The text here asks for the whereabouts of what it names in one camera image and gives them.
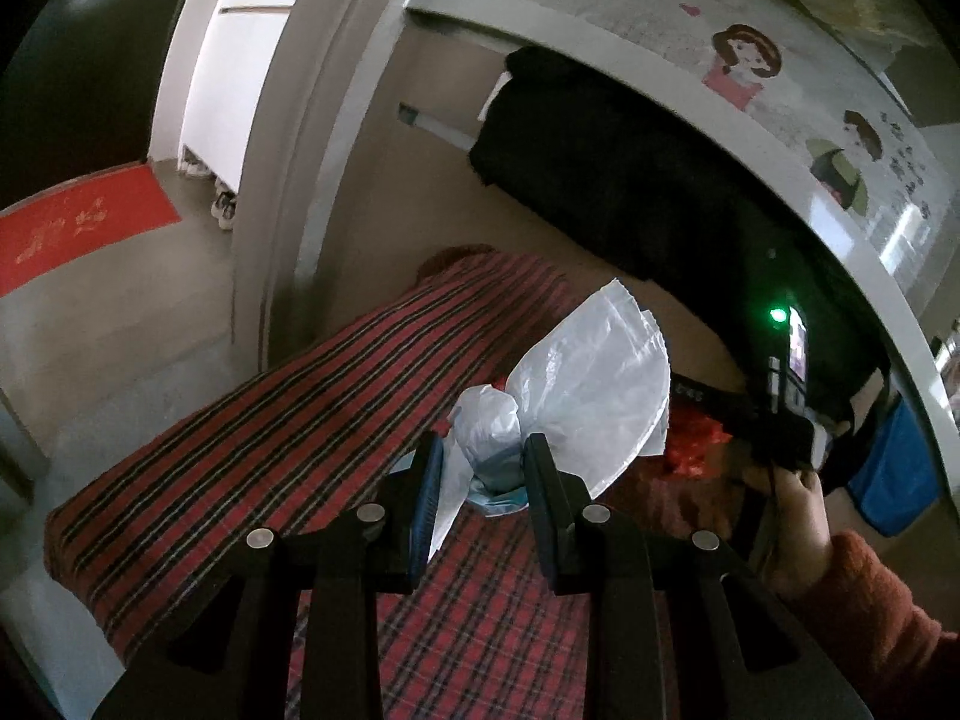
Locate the red plaid tablecloth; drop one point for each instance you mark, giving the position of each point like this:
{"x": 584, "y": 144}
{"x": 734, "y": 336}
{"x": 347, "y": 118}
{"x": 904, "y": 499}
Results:
{"x": 262, "y": 450}

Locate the person's right forearm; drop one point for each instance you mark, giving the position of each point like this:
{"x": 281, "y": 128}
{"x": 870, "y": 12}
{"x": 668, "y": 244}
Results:
{"x": 877, "y": 630}

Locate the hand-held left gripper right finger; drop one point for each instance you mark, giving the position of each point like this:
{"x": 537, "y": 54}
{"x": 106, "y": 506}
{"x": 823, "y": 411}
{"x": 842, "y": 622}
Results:
{"x": 544, "y": 510}

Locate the grey counter ledge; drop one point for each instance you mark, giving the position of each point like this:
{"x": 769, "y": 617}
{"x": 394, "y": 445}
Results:
{"x": 847, "y": 255}

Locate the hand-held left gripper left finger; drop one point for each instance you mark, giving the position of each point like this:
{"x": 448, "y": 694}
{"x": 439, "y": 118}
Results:
{"x": 427, "y": 510}

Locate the white shoes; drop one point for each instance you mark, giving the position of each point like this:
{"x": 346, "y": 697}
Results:
{"x": 225, "y": 210}

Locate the cartoon wall sticker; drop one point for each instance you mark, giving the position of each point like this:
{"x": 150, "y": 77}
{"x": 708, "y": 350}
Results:
{"x": 825, "y": 157}

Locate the red door mat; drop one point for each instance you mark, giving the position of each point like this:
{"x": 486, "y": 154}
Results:
{"x": 75, "y": 225}

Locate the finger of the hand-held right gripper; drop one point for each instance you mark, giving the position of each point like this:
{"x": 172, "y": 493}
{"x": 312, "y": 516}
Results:
{"x": 712, "y": 401}

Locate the blue towel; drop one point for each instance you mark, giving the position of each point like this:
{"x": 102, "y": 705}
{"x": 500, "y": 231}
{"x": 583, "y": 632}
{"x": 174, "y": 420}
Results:
{"x": 896, "y": 472}

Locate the black tote bag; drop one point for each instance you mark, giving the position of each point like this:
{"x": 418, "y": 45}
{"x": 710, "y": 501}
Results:
{"x": 637, "y": 187}

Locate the person's right hand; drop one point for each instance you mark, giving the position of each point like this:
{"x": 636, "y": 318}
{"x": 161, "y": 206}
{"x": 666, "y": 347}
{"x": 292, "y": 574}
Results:
{"x": 802, "y": 532}

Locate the red snack bag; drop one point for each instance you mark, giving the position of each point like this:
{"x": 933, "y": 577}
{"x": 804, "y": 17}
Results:
{"x": 697, "y": 442}

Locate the dark door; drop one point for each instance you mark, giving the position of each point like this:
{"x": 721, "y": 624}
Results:
{"x": 82, "y": 52}

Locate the white cabinet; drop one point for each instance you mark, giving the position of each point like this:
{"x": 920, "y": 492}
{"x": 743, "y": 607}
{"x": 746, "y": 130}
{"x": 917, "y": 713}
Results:
{"x": 240, "y": 52}

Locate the white plastic bag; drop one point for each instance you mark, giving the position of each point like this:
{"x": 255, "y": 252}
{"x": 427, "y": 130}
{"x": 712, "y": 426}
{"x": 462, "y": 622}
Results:
{"x": 592, "y": 382}

